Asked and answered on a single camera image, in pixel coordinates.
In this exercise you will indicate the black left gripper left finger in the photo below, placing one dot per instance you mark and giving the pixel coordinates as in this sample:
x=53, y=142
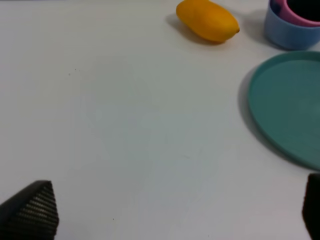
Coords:
x=30, y=214

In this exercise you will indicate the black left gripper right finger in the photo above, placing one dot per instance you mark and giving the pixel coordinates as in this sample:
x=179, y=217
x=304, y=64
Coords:
x=311, y=206

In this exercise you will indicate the pink saucepan with handle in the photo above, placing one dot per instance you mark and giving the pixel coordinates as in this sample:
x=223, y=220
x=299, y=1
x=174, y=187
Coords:
x=305, y=13

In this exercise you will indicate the green round plate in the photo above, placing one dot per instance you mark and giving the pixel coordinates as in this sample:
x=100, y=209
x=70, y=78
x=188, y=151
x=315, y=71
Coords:
x=283, y=98

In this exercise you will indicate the blue plastic bowl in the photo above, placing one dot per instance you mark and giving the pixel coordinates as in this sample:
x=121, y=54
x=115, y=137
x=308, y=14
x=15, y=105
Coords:
x=287, y=35

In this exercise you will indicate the orange yellow mango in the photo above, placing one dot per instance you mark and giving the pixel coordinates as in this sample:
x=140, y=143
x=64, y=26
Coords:
x=208, y=20

